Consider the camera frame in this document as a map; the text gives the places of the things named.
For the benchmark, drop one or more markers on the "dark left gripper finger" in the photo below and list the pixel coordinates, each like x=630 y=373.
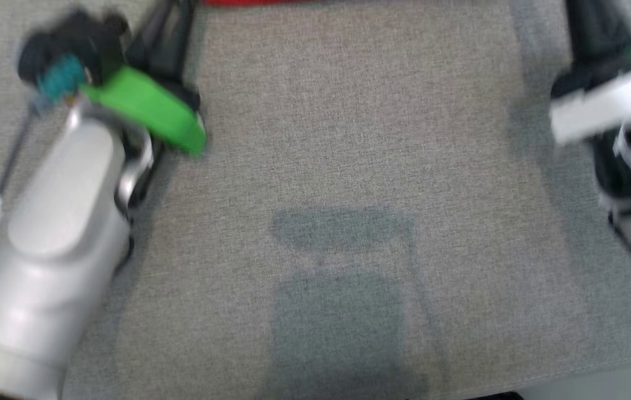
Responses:
x=187 y=50
x=154 y=33

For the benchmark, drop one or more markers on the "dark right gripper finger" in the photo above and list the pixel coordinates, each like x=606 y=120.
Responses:
x=599 y=33

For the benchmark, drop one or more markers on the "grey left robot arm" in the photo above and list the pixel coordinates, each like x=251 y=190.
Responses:
x=54 y=250

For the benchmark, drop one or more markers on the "red and white jersey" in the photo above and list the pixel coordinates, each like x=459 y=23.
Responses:
x=259 y=2

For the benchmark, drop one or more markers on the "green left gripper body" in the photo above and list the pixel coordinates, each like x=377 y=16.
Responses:
x=148 y=108

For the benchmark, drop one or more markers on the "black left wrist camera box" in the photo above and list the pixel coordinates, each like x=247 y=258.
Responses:
x=79 y=39

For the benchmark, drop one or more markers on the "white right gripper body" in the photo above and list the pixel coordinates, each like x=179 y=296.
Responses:
x=610 y=103

